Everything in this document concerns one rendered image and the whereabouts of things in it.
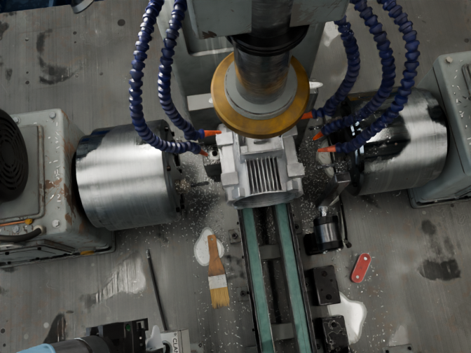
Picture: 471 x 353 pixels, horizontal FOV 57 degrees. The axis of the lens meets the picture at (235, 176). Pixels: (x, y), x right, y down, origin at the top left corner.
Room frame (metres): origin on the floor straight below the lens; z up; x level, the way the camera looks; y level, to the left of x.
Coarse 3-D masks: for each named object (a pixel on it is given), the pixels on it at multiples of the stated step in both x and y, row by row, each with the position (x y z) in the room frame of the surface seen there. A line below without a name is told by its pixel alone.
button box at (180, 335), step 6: (174, 330) -0.06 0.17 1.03; (180, 330) -0.06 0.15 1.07; (186, 330) -0.06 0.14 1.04; (162, 336) -0.07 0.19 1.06; (168, 336) -0.07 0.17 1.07; (174, 336) -0.07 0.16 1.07; (180, 336) -0.07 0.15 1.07; (186, 336) -0.07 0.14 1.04; (168, 342) -0.08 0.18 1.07; (174, 342) -0.08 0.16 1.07; (180, 342) -0.08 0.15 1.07; (186, 342) -0.09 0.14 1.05; (174, 348) -0.09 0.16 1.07; (180, 348) -0.09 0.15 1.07; (186, 348) -0.10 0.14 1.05
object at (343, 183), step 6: (336, 174) 0.21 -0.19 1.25; (342, 174) 0.20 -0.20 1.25; (348, 174) 0.20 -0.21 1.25; (330, 180) 0.21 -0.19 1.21; (336, 180) 0.20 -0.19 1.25; (342, 180) 0.19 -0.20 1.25; (348, 180) 0.19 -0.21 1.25; (330, 186) 0.20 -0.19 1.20; (336, 186) 0.19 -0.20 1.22; (342, 186) 0.19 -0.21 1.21; (324, 192) 0.20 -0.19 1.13; (330, 192) 0.19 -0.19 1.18; (336, 192) 0.19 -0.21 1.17; (318, 198) 0.20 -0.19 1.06; (324, 198) 0.19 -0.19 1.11; (330, 198) 0.19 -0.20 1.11; (318, 204) 0.19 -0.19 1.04; (324, 204) 0.19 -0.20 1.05
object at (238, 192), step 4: (288, 184) 0.24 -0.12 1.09; (292, 184) 0.23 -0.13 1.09; (296, 184) 0.24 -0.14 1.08; (236, 188) 0.24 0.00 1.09; (240, 188) 0.24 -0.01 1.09; (244, 188) 0.24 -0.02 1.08; (288, 188) 0.23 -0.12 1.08; (292, 188) 0.22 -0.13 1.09; (296, 188) 0.23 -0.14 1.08; (232, 192) 0.23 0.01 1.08; (236, 192) 0.23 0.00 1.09; (240, 192) 0.23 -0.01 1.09; (244, 192) 0.23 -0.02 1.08; (232, 196) 0.22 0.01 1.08; (236, 196) 0.22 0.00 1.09; (240, 196) 0.22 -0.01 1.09; (244, 196) 0.22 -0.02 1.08; (292, 200) 0.22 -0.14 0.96; (236, 208) 0.22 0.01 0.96; (240, 208) 0.22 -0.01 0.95
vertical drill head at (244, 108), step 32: (256, 0) 0.32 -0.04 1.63; (288, 0) 0.32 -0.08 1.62; (256, 32) 0.32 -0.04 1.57; (224, 64) 0.41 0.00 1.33; (256, 64) 0.32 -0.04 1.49; (288, 64) 0.34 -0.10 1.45; (224, 96) 0.35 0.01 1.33; (256, 96) 0.32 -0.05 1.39; (288, 96) 0.33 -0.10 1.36; (256, 128) 0.28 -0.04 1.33; (288, 128) 0.28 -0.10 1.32
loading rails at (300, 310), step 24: (240, 216) 0.20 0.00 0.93; (288, 216) 0.19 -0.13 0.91; (240, 240) 0.15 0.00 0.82; (288, 240) 0.13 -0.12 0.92; (288, 264) 0.07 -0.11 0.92; (240, 288) 0.02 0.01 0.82; (264, 288) 0.01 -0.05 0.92; (288, 288) 0.01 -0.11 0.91; (312, 288) 0.00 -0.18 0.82; (264, 312) -0.04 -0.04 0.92; (264, 336) -0.10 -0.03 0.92; (288, 336) -0.11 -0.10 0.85; (312, 336) -0.11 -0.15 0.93
